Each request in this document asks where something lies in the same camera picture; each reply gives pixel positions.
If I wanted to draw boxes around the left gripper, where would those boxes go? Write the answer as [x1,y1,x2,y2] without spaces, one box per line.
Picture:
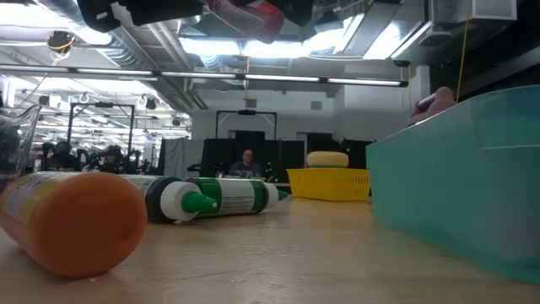
[75,0,206,34]

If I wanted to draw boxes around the red bottle with white cap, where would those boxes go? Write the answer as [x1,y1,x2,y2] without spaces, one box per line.
[205,0,286,46]

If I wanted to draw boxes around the dark green bottle white cap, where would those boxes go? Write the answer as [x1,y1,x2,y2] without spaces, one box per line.
[120,174,219,224]

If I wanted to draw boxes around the green bottle with white label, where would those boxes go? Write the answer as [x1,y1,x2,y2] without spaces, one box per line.
[187,176,290,219]

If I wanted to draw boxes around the orange bottle with yellow label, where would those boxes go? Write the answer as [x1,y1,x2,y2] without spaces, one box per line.
[0,171,149,280]

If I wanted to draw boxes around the teal plastic bin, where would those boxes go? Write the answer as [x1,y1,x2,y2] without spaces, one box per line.
[364,84,540,285]

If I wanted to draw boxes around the long ceiling light fixture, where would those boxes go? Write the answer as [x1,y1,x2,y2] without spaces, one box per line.
[0,62,409,88]

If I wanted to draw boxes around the black partition screens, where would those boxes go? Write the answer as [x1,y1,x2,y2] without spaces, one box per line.
[201,129,375,178]

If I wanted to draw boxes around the person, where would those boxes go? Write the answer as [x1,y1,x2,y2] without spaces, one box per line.
[100,144,126,175]
[229,148,265,178]

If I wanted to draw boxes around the grey fabric cover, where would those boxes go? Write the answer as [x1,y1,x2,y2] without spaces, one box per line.
[159,137,204,181]

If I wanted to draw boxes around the clear plastic container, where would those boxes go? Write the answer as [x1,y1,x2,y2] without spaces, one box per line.
[0,104,43,193]

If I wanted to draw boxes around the yellow plastic basket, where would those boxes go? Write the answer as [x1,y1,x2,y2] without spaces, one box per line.
[285,167,372,203]

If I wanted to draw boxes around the white ceiling air unit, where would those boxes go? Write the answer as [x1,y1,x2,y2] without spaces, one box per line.
[429,0,518,24]

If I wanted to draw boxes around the ceiling cable reel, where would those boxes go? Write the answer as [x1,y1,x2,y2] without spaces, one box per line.
[45,30,78,55]

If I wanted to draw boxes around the black gantry frame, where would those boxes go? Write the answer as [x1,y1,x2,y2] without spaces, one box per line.
[66,101,137,149]
[214,109,278,140]

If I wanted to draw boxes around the metal box grater pink handle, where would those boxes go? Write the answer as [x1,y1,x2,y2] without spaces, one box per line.
[406,86,457,128]

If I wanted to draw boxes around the yellow hanging cable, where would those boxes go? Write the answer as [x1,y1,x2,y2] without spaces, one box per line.
[454,19,470,105]

